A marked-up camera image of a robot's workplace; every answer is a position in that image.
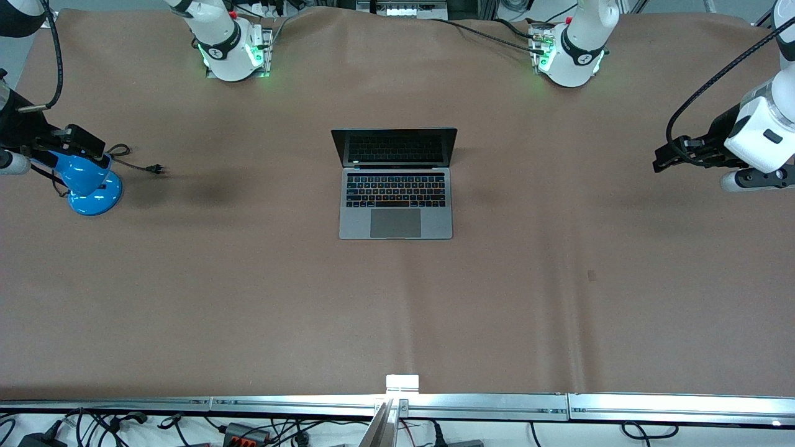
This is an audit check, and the grey laptop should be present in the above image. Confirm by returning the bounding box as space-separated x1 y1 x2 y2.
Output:
330 128 458 240

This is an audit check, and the blue desk lamp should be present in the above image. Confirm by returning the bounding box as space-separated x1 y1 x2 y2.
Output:
31 149 124 217

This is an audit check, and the brown table mat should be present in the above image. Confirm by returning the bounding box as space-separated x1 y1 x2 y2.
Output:
0 6 795 401

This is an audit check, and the silver metal device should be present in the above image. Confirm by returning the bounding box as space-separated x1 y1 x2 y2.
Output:
357 0 449 19

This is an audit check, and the black orange power adapter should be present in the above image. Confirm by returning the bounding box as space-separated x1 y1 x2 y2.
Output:
224 422 271 445

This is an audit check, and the aluminium profile strut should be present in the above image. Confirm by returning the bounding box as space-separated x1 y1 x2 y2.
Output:
359 399 411 447

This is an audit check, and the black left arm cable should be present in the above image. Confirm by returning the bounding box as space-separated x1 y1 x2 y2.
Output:
666 31 784 156

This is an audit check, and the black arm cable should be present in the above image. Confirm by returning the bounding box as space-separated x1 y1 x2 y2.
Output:
666 31 784 156
17 0 64 114

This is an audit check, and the black lamp cable with plug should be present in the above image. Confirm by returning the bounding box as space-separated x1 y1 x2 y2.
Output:
31 144 167 198

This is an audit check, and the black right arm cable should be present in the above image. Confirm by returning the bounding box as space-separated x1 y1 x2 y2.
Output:
17 0 64 114

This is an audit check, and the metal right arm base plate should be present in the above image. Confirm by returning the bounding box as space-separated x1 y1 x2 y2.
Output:
205 26 274 80

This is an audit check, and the black braided table cable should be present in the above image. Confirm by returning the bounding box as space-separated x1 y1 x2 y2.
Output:
429 17 547 53

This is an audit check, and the aluminium table edge rail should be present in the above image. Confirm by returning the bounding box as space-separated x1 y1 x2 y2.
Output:
210 396 379 418
0 397 212 414
404 393 570 423
568 392 795 428

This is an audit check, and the black looped cable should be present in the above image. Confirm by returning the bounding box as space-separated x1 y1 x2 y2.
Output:
621 421 679 441

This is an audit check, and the white metal bracket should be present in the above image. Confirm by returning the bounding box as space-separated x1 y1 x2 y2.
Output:
386 374 420 395

